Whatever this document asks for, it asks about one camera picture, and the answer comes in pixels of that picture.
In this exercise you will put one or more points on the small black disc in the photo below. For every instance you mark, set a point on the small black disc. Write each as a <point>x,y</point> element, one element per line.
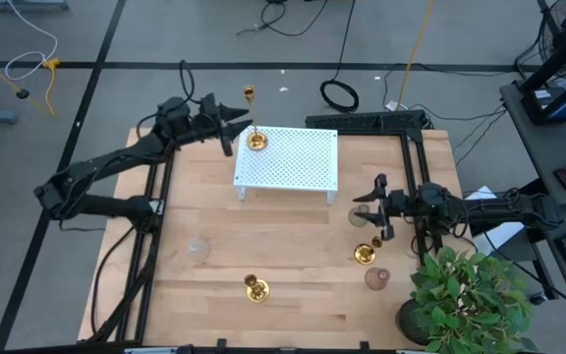
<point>22,93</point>

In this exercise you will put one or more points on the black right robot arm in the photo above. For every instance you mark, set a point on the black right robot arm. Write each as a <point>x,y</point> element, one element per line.
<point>499,211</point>

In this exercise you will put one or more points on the clear glass candle holder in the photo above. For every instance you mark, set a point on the clear glass candle holder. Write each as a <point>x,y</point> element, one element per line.
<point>198,249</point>

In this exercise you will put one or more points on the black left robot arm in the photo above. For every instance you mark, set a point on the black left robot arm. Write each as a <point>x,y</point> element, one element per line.
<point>96,169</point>

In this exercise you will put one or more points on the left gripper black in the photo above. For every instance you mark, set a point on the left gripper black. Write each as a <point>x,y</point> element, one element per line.
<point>209,118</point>

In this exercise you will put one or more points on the short gold candlestick holder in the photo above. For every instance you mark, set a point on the short gold candlestick holder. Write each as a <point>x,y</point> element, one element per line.
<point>363,254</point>

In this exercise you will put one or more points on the black table clamp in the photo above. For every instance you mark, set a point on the black table clamp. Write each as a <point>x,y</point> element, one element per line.
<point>364,344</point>
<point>221,343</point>

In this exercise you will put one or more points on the pink glass candle holder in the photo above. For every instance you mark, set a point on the pink glass candle holder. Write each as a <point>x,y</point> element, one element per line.
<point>376,279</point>

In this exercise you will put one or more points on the medium gold candlestick holder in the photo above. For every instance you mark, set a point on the medium gold candlestick holder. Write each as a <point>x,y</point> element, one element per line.
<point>257,292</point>

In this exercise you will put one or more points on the white paper sheet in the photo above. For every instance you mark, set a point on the white paper sheet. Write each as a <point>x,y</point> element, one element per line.
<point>504,233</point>

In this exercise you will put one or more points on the dark plant pot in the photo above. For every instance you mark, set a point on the dark plant pot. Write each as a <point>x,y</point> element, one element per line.
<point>411,324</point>

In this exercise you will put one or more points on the green leafy plant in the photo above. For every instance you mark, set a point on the green leafy plant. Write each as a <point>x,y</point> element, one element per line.
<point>465,300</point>

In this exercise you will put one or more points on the white power adapter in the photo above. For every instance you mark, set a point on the white power adapter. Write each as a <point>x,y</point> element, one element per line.
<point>391,105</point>

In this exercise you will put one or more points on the grey desk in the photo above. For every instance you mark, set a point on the grey desk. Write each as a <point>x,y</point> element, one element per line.
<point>548,142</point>

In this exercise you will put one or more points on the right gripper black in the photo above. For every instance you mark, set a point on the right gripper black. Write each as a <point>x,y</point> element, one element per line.
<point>398,204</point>

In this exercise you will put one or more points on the black aluminium table frame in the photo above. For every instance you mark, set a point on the black aluminium table frame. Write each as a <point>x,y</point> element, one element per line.
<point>143,314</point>

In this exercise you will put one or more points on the tall gold candlestick holder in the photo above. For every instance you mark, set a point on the tall gold candlestick holder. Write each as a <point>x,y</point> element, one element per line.
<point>257,141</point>

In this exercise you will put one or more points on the green glass candle holder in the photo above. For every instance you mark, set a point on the green glass candle holder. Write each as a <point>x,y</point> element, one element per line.
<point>356,222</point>

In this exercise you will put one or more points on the white perforated metal shelf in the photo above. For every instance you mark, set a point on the white perforated metal shelf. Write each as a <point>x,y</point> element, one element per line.
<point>288,162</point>

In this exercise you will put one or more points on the black monitor stand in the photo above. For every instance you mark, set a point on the black monitor stand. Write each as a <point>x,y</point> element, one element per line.
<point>558,54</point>

